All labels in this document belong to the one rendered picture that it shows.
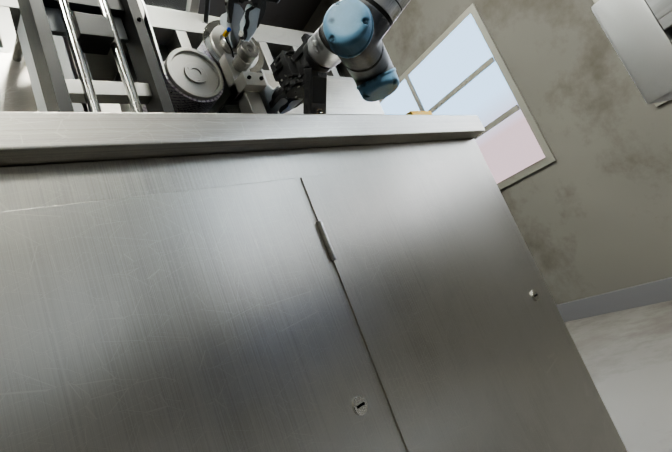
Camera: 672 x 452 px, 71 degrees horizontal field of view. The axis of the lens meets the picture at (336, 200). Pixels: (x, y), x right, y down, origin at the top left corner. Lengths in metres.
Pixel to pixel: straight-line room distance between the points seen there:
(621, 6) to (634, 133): 2.75
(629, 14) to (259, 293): 0.43
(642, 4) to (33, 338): 0.54
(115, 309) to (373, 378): 0.32
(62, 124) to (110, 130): 0.04
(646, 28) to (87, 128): 0.49
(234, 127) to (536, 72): 2.96
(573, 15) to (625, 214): 1.22
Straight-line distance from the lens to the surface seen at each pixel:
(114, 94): 0.79
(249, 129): 0.61
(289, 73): 1.02
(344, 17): 0.74
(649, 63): 0.43
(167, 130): 0.55
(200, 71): 1.04
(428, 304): 0.73
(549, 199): 3.47
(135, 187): 0.54
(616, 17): 0.44
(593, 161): 3.29
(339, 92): 1.84
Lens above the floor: 0.63
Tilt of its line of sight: 12 degrees up
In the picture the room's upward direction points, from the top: 22 degrees counter-clockwise
